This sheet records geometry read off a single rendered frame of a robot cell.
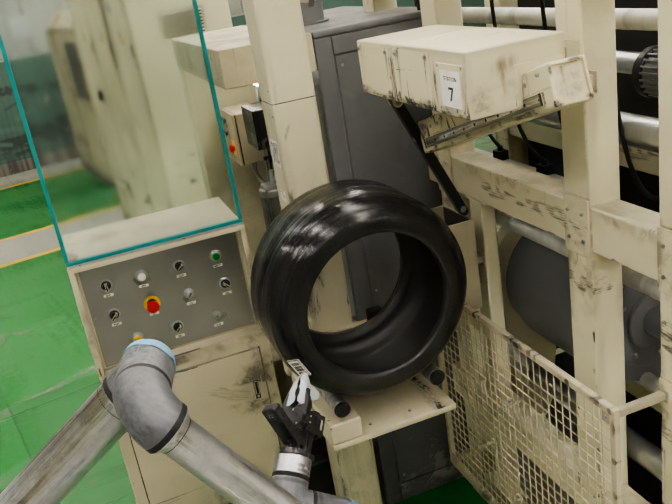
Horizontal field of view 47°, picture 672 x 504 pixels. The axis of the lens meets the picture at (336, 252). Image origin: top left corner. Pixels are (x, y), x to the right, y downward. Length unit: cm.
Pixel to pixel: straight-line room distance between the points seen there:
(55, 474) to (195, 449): 36
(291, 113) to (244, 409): 105
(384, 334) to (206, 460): 88
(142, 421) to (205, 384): 107
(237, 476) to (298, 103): 104
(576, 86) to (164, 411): 105
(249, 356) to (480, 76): 133
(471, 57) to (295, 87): 66
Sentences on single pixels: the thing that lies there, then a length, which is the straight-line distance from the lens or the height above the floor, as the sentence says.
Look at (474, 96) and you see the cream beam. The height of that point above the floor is 169.
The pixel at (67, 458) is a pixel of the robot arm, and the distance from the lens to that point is 181.
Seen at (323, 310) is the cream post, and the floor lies 102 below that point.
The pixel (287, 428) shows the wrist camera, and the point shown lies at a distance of 191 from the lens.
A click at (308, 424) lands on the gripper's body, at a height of 96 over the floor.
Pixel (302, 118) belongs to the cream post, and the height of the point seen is 160.
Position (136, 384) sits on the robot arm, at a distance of 161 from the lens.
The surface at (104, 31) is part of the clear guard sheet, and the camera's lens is 236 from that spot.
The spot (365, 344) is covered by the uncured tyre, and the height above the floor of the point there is 93.
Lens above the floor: 201
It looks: 21 degrees down
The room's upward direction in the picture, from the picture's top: 10 degrees counter-clockwise
